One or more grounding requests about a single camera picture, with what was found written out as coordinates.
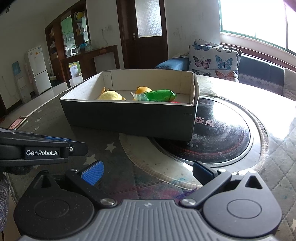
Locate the yellow plush chick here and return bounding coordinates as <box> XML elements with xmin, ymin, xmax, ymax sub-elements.
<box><xmin>97</xmin><ymin>87</ymin><xmax>125</xmax><ymax>100</ymax></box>

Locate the large orange rubber duck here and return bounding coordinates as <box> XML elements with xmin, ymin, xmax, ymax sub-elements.
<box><xmin>131</xmin><ymin>86</ymin><xmax>152</xmax><ymax>101</ymax></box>

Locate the grey knit gloved left hand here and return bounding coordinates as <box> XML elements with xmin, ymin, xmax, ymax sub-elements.
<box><xmin>0</xmin><ymin>173</ymin><xmax>9</xmax><ymax>232</ymax></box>

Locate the smartphone on table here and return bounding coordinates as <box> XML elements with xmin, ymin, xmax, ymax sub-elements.
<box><xmin>9</xmin><ymin>116</ymin><xmax>27</xmax><ymax>130</ymax></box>

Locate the dark green cardboard box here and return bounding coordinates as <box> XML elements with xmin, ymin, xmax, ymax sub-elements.
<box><xmin>60</xmin><ymin>69</ymin><xmax>200</xmax><ymax>141</ymax></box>

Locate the black round induction cooktop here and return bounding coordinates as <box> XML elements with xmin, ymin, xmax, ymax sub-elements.
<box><xmin>119</xmin><ymin>96</ymin><xmax>268</xmax><ymax>190</ymax></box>

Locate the dark wooden cabinet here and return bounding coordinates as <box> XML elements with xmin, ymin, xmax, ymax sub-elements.
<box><xmin>45</xmin><ymin>1</ymin><xmax>124</xmax><ymax>85</ymax></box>

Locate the white refrigerator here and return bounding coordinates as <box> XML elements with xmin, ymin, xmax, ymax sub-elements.
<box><xmin>25</xmin><ymin>46</ymin><xmax>52</xmax><ymax>95</ymax></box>

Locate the dark blue sofa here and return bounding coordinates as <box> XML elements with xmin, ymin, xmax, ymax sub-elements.
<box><xmin>155</xmin><ymin>54</ymin><xmax>296</xmax><ymax>103</ymax></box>

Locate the blue folded blanket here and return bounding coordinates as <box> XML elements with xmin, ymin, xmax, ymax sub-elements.
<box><xmin>156</xmin><ymin>58</ymin><xmax>189</xmax><ymax>71</ymax></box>

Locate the butterfly print pillow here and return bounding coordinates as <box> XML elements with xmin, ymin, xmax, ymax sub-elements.
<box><xmin>189</xmin><ymin>42</ymin><xmax>242</xmax><ymax>82</ymax></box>

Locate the grey seat cushion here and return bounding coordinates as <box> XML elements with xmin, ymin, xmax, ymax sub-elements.
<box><xmin>283</xmin><ymin>68</ymin><xmax>296</xmax><ymax>101</ymax></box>

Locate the dark wooden door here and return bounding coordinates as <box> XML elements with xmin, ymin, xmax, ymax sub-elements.
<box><xmin>116</xmin><ymin>0</ymin><xmax>168</xmax><ymax>69</ymax></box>

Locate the window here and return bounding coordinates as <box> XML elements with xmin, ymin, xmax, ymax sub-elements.
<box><xmin>219</xmin><ymin>0</ymin><xmax>295</xmax><ymax>54</ymax></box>

